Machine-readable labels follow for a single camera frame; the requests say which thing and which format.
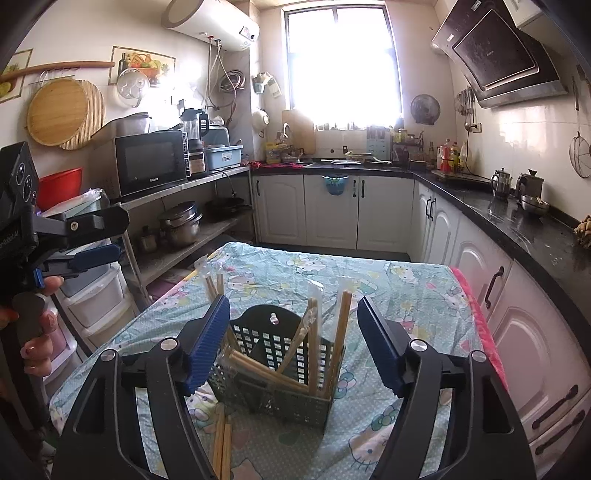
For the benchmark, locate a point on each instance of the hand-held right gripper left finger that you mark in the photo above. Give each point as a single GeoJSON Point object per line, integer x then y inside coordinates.
{"type": "Point", "coordinates": [207, 344]}

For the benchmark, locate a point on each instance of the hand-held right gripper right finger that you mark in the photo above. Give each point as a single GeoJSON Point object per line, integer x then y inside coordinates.
{"type": "Point", "coordinates": [376, 344]}

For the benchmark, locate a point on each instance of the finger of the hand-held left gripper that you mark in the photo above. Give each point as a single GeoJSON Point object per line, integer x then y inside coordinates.
{"type": "Point", "coordinates": [92, 257]}
{"type": "Point", "coordinates": [87, 224]}

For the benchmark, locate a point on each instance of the green plastic utensil basket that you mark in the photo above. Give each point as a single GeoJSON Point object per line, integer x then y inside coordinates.
{"type": "Point", "coordinates": [272, 402]}

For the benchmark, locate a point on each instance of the pile of bamboo chopsticks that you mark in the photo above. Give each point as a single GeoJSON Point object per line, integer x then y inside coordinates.
{"type": "Point", "coordinates": [221, 438]}

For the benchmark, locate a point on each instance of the hanging kitchen utensils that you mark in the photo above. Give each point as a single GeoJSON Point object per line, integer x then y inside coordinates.
{"type": "Point", "coordinates": [466, 104]}

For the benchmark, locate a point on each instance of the person's left hand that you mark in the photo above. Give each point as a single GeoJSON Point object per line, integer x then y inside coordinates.
{"type": "Point", "coordinates": [46, 318]}

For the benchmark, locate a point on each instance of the red plastic basin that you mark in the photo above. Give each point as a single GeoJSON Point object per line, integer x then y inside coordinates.
{"type": "Point", "coordinates": [60, 188]}

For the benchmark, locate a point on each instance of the translucent plastic drawer unit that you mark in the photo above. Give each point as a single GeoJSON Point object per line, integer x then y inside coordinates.
{"type": "Point", "coordinates": [92, 300]}

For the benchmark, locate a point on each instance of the round bamboo board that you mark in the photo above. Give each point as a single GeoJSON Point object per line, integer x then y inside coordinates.
{"type": "Point", "coordinates": [57, 113]}

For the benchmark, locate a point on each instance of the metal shelf rack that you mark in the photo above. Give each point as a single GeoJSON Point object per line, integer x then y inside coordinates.
{"type": "Point", "coordinates": [184, 263]}

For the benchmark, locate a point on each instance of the black microwave oven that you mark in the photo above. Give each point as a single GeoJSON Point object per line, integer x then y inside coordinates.
{"type": "Point", "coordinates": [147, 162]}

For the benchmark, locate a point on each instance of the stacked steel pots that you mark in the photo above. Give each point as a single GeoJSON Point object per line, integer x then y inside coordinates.
{"type": "Point", "coordinates": [180, 226]}

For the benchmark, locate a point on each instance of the round woven bamboo mat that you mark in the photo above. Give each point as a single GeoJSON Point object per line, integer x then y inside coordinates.
{"type": "Point", "coordinates": [96, 117]}

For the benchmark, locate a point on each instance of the cartoon printed tablecloth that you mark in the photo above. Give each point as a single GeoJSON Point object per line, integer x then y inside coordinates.
{"type": "Point", "coordinates": [286, 277]}

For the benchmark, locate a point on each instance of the red fleece blanket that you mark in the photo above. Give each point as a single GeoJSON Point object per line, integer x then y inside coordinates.
{"type": "Point", "coordinates": [480, 323]}

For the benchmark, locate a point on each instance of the grey plastic container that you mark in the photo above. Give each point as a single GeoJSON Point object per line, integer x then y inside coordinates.
{"type": "Point", "coordinates": [131, 124]}

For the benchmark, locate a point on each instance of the framed fruit picture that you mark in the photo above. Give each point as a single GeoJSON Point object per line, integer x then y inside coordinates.
{"type": "Point", "coordinates": [11, 74]}
{"type": "Point", "coordinates": [138, 62]}

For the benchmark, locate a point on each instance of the long wooden rolling pin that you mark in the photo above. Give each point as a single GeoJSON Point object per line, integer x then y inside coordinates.
{"type": "Point", "coordinates": [55, 68]}

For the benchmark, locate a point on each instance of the blender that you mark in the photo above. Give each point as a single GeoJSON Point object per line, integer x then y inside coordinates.
{"type": "Point", "coordinates": [195, 138]}

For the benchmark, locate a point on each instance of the black wok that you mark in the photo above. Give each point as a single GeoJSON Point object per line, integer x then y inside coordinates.
{"type": "Point", "coordinates": [226, 206]}

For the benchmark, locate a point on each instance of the white round plastic cover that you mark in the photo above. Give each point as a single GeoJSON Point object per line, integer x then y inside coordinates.
{"type": "Point", "coordinates": [133, 87]}

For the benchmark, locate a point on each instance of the blue-grey dish box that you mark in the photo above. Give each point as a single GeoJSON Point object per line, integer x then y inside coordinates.
{"type": "Point", "coordinates": [224, 156]}

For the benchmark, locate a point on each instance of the white kitchen cabinets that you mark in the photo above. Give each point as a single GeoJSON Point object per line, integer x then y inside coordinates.
{"type": "Point", "coordinates": [281, 207]}

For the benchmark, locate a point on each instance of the blue hanging bin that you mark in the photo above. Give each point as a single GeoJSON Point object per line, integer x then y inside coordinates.
{"type": "Point", "coordinates": [333, 185]}

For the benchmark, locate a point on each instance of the black kitchen countertop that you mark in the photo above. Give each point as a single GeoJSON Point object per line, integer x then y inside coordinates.
{"type": "Point", "coordinates": [508, 217]}

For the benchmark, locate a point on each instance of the wooden tray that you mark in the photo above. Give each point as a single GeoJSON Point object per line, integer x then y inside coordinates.
{"type": "Point", "coordinates": [457, 178]}

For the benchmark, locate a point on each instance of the group of condiment bottles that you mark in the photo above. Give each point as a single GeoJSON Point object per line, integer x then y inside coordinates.
{"type": "Point", "coordinates": [450, 158]}

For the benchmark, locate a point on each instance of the yellow food packets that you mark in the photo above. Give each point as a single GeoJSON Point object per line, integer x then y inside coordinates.
{"type": "Point", "coordinates": [276, 152]}

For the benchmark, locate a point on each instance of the white hanging kettle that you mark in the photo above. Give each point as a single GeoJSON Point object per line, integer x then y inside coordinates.
{"type": "Point", "coordinates": [261, 120]}

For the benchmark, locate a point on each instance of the glass coffee press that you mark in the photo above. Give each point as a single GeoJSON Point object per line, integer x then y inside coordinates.
{"type": "Point", "coordinates": [501, 183]}

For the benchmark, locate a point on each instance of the stacked steel bowls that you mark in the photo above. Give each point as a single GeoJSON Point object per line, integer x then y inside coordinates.
{"type": "Point", "coordinates": [535, 206]}

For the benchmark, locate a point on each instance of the steel kettle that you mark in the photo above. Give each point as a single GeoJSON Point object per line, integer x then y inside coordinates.
{"type": "Point", "coordinates": [528, 185]}

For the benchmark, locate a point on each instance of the beige cutting board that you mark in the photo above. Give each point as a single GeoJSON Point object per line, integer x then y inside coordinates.
{"type": "Point", "coordinates": [298, 131]}

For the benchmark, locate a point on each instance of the white water heater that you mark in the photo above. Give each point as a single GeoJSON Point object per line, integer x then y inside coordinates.
{"type": "Point", "coordinates": [207, 21]}

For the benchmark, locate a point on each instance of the bunch of bananas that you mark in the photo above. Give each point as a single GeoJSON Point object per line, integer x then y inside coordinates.
{"type": "Point", "coordinates": [584, 230]}

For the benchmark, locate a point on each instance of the round black splatter screen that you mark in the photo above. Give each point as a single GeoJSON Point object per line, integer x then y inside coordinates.
{"type": "Point", "coordinates": [425, 110]}

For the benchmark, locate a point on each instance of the kitchen window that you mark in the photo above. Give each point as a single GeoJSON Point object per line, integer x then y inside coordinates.
{"type": "Point", "coordinates": [341, 69]}

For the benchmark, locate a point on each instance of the black range hood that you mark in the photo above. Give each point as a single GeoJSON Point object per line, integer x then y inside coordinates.
{"type": "Point", "coordinates": [498, 60]}

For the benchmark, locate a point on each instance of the wall power socket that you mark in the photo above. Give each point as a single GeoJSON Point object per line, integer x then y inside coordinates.
{"type": "Point", "coordinates": [475, 127]}

